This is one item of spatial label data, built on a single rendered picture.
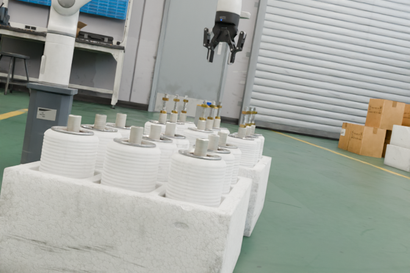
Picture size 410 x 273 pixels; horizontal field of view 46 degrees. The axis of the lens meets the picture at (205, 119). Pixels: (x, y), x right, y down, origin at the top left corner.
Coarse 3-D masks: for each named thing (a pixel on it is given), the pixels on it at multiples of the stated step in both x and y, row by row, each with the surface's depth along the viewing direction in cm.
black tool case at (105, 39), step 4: (80, 32) 576; (84, 32) 578; (88, 32) 580; (80, 36) 576; (84, 36) 577; (88, 36) 580; (92, 36) 581; (96, 36) 582; (100, 36) 583; (104, 36) 585; (108, 36) 587; (92, 40) 581; (96, 40) 582; (100, 40) 584; (104, 40) 584; (108, 40) 587; (112, 40) 589
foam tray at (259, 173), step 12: (264, 156) 163; (240, 168) 127; (252, 168) 129; (264, 168) 138; (264, 180) 147; (252, 192) 127; (264, 192) 158; (252, 204) 127; (252, 216) 127; (252, 228) 131
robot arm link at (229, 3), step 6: (222, 0) 144; (228, 0) 143; (234, 0) 144; (240, 0) 145; (222, 6) 144; (228, 6) 143; (234, 6) 144; (240, 6) 145; (234, 12) 144; (240, 12) 149; (246, 12) 150; (240, 18) 153; (246, 18) 151
